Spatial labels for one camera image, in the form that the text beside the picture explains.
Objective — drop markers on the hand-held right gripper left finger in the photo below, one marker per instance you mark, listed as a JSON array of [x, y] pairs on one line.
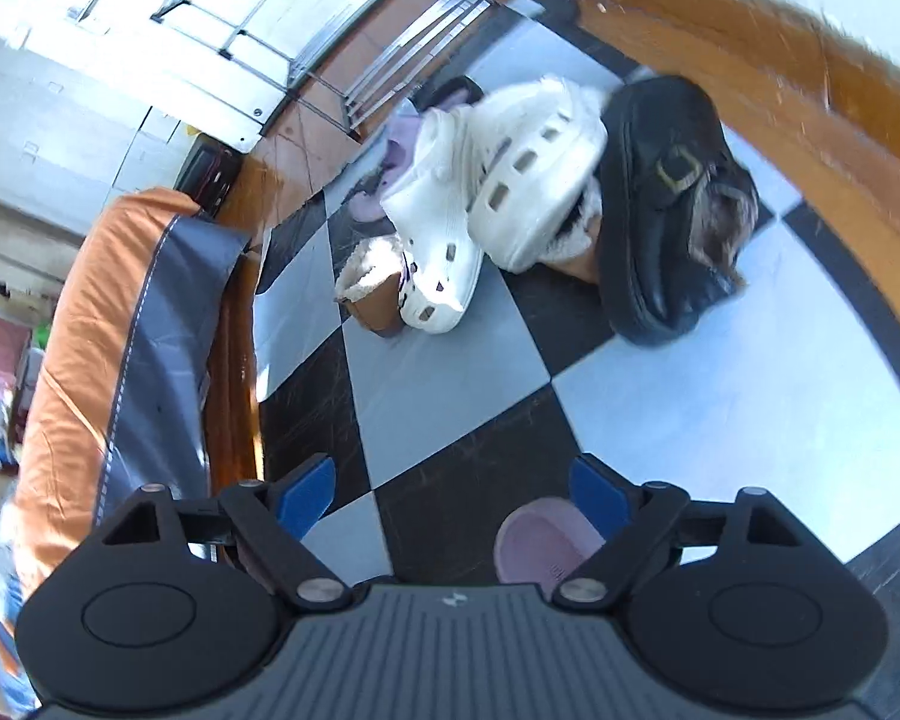
[[307, 491]]

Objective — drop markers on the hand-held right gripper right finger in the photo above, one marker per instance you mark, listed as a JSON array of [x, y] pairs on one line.
[[596, 491]]

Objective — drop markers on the pink slide slipper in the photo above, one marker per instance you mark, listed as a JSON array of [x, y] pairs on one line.
[[540, 540]]

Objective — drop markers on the brown fleece-lined slipper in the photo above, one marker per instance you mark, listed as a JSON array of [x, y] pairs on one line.
[[581, 262], [379, 307]]

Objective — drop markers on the grey blanket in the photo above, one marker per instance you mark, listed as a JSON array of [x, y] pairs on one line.
[[165, 330]]

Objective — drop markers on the black buckle loafer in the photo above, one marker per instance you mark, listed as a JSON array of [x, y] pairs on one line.
[[645, 270]]

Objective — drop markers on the white clog shoe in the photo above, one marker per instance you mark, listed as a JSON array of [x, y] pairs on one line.
[[435, 277], [540, 165]]

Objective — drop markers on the orange bedsheet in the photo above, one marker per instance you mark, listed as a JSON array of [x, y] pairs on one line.
[[67, 390]]

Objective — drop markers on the black box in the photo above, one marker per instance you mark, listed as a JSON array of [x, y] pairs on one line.
[[206, 172]]

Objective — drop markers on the purple printed slipper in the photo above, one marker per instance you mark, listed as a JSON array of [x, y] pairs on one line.
[[397, 157]]

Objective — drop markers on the wooden trim board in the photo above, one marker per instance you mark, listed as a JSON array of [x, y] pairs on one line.
[[795, 90]]

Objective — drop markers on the metal shoe rack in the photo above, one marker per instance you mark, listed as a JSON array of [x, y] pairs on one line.
[[412, 52]]

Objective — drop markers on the white cabinet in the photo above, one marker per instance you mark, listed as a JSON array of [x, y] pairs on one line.
[[82, 90]]

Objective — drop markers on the wooden bed frame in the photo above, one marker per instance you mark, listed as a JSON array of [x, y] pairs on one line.
[[232, 390]]

